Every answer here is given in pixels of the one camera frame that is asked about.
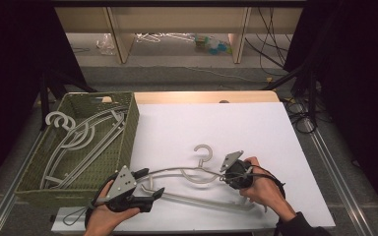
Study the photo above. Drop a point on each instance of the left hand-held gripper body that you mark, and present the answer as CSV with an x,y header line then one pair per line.
x,y
123,183

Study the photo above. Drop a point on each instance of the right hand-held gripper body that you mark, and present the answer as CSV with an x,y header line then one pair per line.
x,y
239,175

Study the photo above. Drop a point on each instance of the green woven basket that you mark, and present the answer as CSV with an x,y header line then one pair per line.
x,y
128,141

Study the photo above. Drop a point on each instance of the grey plastic clothes hanger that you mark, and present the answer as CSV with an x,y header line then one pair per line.
x,y
193,198
53,113
73,123

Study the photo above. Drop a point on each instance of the person's right hand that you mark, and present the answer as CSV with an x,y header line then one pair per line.
x,y
265,193

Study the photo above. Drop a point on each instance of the person's left hand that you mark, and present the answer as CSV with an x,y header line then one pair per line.
x,y
100,219

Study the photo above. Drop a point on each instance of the black metal stand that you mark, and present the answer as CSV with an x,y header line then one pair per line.
x,y
44,98
312,95

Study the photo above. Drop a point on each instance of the colourful plastic toys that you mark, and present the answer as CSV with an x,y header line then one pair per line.
x,y
213,46

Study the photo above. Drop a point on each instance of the clear plastic bag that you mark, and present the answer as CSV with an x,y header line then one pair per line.
x,y
106,44

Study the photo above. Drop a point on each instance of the black curtain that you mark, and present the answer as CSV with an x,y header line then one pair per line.
x,y
357,82
10,82

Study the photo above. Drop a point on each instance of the beige wooden shelf unit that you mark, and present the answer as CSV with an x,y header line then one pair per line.
x,y
177,19

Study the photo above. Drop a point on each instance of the metal floor rail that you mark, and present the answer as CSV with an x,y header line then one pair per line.
x,y
338,177
0,209

